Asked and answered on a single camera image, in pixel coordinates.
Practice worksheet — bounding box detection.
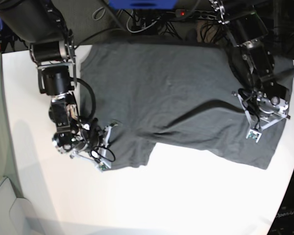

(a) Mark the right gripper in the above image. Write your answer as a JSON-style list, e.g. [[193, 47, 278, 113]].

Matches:
[[75, 135, 103, 154]]

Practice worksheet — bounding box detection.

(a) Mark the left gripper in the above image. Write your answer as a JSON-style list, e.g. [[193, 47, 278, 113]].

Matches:
[[259, 107, 282, 122]]

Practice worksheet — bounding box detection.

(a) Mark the dark grey t-shirt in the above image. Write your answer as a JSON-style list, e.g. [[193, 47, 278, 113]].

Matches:
[[80, 42, 285, 170]]

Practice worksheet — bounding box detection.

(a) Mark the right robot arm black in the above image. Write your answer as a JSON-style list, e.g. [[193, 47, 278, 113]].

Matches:
[[0, 0, 102, 155]]

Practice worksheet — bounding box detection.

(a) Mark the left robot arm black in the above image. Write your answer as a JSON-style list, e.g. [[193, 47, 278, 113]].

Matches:
[[210, 0, 290, 122]]

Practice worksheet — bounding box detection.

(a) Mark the grey bin at left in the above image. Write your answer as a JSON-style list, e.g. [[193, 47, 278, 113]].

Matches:
[[0, 177, 45, 235]]

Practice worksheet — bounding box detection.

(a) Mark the blue box overhead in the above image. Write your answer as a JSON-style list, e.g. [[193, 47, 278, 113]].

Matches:
[[109, 0, 177, 10]]

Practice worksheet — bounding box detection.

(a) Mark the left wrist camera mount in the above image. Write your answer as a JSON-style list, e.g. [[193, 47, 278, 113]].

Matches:
[[232, 89, 290, 142]]

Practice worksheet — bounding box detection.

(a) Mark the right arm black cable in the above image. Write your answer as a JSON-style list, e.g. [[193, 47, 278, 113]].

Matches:
[[74, 78, 98, 120]]

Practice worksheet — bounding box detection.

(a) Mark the white cable loop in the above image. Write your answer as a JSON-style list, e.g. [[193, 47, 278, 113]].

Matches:
[[126, 14, 160, 33]]

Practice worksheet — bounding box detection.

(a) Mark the black power strip red switch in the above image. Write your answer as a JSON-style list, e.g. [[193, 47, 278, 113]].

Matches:
[[175, 9, 217, 20]]

